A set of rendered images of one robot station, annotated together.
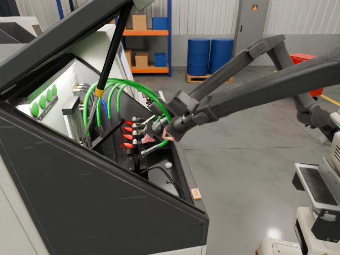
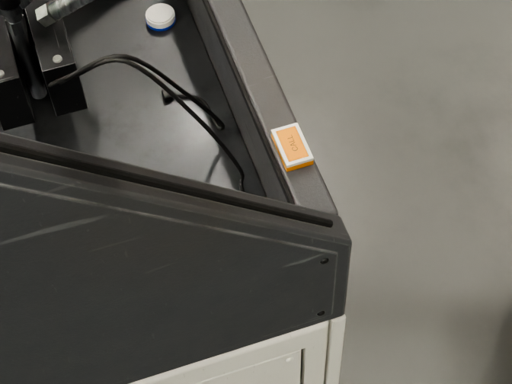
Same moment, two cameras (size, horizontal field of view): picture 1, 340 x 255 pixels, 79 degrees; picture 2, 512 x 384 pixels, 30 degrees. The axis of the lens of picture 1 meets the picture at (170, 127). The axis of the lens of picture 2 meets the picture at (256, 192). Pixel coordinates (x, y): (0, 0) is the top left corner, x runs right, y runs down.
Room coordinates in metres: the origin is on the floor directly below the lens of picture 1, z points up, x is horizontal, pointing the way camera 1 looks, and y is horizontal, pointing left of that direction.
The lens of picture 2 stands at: (0.04, 0.00, 1.76)
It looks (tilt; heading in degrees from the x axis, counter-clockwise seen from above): 56 degrees down; 353
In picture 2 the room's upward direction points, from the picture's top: 3 degrees counter-clockwise
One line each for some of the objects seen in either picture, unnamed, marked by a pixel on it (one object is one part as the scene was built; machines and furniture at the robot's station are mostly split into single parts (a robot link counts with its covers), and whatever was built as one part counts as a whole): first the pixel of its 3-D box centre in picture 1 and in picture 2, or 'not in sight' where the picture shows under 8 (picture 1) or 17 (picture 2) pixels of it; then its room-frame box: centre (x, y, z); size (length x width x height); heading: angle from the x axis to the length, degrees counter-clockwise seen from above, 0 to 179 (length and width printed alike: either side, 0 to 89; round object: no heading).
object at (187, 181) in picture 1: (183, 174); (230, 55); (0.85, -0.07, 0.87); 0.62 x 0.04 x 0.16; 10
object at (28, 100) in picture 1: (55, 74); not in sight; (0.76, 0.42, 1.43); 0.54 x 0.03 x 0.02; 10
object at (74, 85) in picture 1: (81, 105); not in sight; (1.00, 0.46, 1.20); 0.13 x 0.03 x 0.31; 10
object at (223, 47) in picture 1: (209, 59); not in sight; (5.76, -1.05, 0.51); 1.20 x 0.85 x 1.02; 90
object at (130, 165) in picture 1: (137, 159); (17, 16); (0.92, 0.18, 0.91); 0.34 x 0.10 x 0.15; 10
